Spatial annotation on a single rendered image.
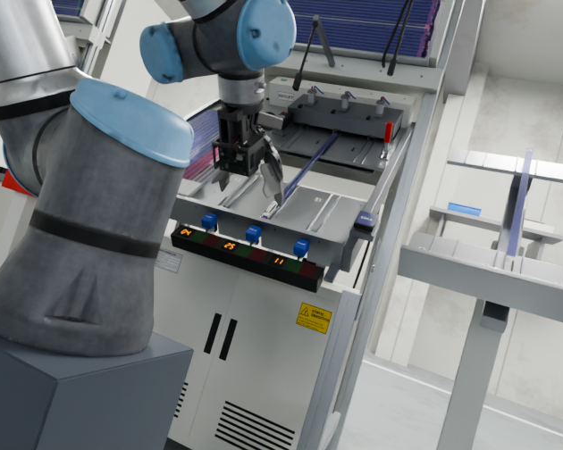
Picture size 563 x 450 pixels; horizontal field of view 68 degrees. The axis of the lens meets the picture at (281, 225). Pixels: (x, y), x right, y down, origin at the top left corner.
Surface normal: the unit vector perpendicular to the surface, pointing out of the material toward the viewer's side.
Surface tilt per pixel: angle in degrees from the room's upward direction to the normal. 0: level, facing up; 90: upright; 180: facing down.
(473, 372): 90
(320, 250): 133
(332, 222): 43
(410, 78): 90
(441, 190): 90
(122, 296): 72
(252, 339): 90
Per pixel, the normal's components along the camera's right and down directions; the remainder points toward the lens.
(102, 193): 0.27, 0.02
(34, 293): 0.01, -0.37
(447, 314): -0.33, -0.16
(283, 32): 0.71, 0.17
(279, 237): -0.41, 0.54
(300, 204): 0.01, -0.80
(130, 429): 0.90, 0.25
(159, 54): -0.69, 0.43
